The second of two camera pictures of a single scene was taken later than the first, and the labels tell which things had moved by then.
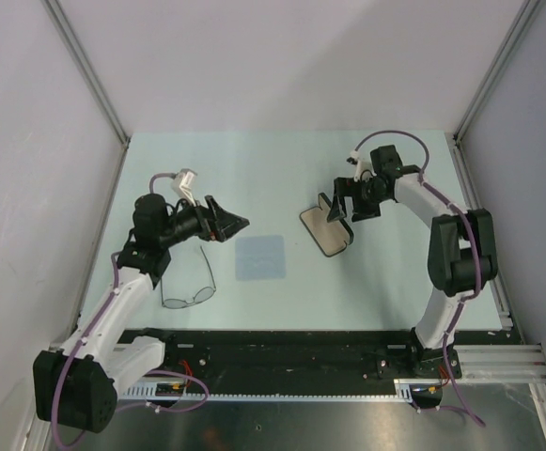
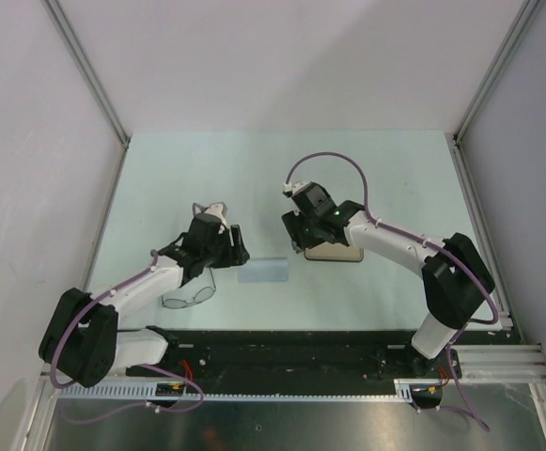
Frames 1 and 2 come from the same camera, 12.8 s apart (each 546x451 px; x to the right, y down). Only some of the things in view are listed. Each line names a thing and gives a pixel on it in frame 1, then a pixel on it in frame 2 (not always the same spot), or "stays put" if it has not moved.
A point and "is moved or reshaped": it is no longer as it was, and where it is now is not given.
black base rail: x=285 y=362 stays put
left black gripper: x=214 y=223 to x=239 y=250
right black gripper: x=344 y=186 to x=299 y=241
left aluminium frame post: x=85 y=66 stays put
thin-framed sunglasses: x=203 y=294 stays put
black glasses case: x=330 y=237 is moved or reshaped
